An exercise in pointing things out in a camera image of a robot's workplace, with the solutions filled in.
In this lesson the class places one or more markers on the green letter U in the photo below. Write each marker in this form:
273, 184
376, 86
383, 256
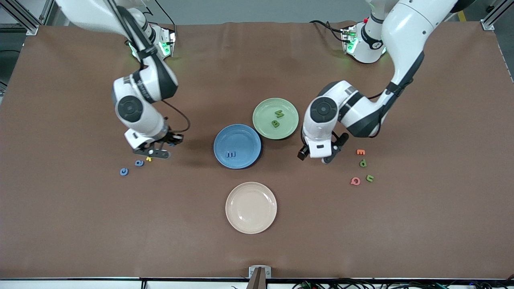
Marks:
370, 179

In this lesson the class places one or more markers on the pink letter Q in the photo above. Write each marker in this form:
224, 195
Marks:
352, 181

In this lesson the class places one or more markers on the green letter V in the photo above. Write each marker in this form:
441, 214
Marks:
279, 114

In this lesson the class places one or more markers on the blue letter e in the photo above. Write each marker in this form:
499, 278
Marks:
121, 171

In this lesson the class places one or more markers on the green letter B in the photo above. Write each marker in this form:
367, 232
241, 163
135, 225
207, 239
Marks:
275, 124

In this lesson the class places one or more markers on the green letter P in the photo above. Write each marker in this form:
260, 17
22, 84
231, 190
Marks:
363, 163

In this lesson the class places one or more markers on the blue plate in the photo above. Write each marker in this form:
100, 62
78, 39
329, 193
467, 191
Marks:
237, 132

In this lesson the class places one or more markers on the cream plate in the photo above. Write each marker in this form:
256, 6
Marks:
251, 208

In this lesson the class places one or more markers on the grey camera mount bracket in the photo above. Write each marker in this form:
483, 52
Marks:
253, 272

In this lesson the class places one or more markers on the green plate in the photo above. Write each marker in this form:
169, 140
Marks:
265, 108

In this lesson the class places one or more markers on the aluminium frame profile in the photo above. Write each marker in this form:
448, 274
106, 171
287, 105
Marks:
30, 27
488, 25

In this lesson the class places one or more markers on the brown table cover sheet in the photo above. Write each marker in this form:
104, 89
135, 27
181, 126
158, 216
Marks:
80, 224

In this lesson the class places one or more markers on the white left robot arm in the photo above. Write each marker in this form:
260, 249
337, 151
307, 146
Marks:
405, 28

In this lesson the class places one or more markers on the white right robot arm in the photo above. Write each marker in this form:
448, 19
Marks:
148, 120

